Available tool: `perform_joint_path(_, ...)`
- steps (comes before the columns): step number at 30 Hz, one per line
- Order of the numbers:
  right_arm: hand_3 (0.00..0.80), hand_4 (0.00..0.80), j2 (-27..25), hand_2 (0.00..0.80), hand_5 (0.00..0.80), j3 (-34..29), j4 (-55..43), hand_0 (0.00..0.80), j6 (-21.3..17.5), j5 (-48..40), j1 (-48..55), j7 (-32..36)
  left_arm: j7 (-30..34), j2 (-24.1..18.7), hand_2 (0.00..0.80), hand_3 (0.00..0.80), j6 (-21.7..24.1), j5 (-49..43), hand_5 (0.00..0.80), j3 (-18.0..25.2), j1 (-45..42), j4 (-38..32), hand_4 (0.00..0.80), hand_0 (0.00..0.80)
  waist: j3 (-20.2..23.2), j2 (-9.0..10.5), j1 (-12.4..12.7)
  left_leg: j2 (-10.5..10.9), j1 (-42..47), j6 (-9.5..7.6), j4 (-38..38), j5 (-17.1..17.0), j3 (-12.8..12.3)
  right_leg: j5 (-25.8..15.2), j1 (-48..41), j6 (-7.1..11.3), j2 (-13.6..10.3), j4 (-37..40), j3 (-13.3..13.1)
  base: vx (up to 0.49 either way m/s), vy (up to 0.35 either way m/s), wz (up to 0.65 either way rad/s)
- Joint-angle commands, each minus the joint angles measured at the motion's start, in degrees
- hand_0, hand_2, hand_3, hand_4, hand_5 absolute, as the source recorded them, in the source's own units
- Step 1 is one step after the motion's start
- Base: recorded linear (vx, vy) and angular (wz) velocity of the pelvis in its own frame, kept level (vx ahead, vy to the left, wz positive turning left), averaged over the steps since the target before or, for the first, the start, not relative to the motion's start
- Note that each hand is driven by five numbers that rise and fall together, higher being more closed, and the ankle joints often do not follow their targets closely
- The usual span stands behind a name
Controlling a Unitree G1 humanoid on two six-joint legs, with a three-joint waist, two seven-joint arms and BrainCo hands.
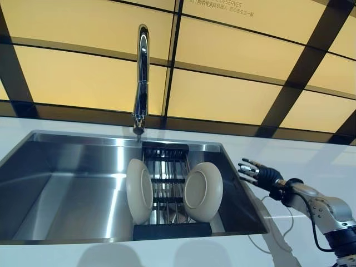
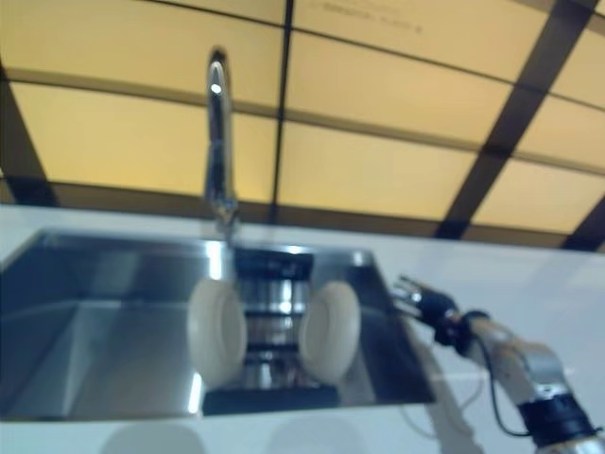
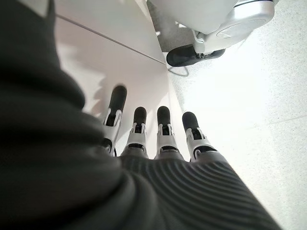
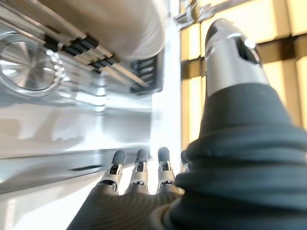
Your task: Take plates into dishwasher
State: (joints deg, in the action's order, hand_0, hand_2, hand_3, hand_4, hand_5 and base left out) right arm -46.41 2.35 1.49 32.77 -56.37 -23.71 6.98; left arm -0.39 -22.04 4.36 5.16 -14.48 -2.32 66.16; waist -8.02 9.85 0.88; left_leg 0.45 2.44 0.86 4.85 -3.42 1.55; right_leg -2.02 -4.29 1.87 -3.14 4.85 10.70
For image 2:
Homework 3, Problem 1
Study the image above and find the stainless steel sink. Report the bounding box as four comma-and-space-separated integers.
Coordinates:
0, 228, 437, 423

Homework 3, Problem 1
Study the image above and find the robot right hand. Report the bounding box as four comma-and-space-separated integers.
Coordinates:
389, 273, 463, 333

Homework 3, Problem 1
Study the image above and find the cream round plate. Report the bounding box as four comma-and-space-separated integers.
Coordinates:
300, 279, 363, 384
186, 278, 249, 390

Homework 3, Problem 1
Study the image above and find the black sink drying rack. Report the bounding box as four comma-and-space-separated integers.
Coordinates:
201, 246, 342, 418

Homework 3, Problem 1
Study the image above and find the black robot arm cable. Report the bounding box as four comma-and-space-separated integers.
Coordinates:
472, 321, 535, 437

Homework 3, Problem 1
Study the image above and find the chrome kitchen faucet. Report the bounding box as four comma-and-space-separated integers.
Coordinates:
202, 46, 240, 243

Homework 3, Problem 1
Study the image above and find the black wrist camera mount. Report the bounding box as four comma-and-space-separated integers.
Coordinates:
432, 311, 473, 354

